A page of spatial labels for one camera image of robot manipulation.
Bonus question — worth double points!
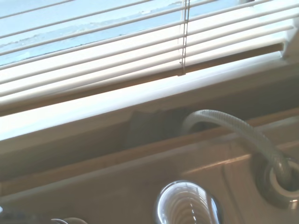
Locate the chrome faucet base dome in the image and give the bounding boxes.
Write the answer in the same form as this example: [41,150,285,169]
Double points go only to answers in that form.
[155,180,221,224]

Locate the white window sill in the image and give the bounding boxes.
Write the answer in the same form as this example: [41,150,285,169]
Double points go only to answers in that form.
[0,56,299,143]

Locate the white window blinds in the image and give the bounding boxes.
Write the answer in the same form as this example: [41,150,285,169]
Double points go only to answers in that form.
[0,0,299,117]

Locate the clear ribbed hose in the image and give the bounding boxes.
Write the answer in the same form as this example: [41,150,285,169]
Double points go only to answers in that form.
[182,109,294,188]

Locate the chrome faucet handle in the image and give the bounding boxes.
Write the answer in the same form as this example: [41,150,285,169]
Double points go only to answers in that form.
[50,217,87,224]

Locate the grey hose fitting ring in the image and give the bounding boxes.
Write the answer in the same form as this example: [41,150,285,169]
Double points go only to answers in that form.
[255,155,299,210]

